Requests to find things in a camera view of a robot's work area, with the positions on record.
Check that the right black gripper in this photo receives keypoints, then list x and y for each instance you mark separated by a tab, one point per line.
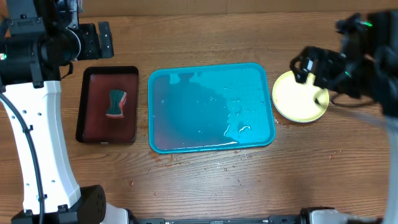
329	70

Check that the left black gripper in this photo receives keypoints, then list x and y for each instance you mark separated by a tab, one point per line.
92	48

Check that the yellow-green plate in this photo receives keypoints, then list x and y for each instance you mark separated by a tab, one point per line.
301	103

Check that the green and pink sponge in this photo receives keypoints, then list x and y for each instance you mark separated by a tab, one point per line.
117	100

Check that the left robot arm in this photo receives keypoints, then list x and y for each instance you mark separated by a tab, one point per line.
37	38

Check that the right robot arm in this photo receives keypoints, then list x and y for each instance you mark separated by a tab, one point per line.
366	65

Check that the dark red tray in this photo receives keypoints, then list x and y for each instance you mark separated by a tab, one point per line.
93	126

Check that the teal plastic tray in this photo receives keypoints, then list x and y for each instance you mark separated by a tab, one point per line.
209	108

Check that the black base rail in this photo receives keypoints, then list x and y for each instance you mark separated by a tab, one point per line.
217	220

